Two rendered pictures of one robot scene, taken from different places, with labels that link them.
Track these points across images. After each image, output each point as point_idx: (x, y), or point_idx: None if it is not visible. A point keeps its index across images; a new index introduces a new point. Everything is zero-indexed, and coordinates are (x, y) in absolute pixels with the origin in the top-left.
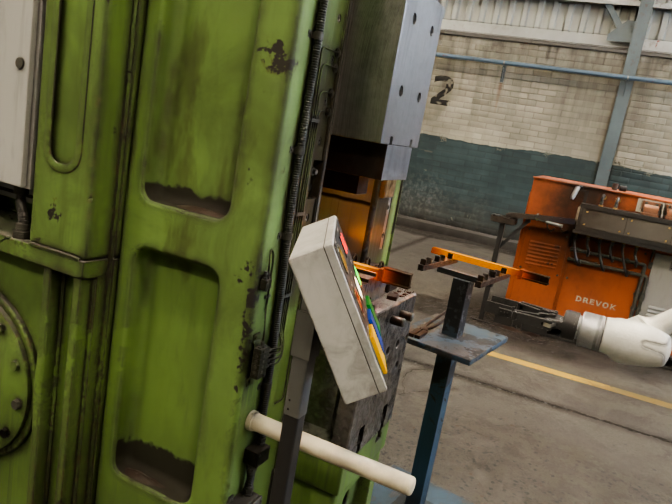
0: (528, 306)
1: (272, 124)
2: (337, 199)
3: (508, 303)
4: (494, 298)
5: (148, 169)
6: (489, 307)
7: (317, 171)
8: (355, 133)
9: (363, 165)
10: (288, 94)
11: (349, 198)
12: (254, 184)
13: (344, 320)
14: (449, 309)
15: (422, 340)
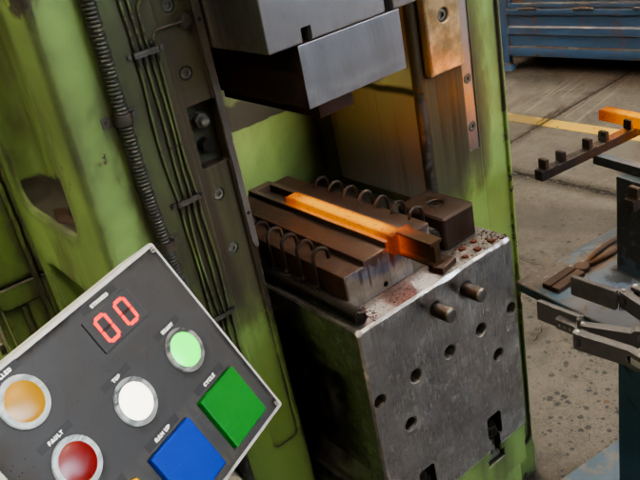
0: (633, 301)
1: (49, 100)
2: (371, 90)
3: (599, 292)
4: (574, 282)
5: (16, 162)
6: (544, 313)
7: (208, 119)
8: (237, 43)
9: (283, 86)
10: (44, 48)
11: (386, 87)
12: (74, 190)
13: None
14: (621, 230)
15: (564, 296)
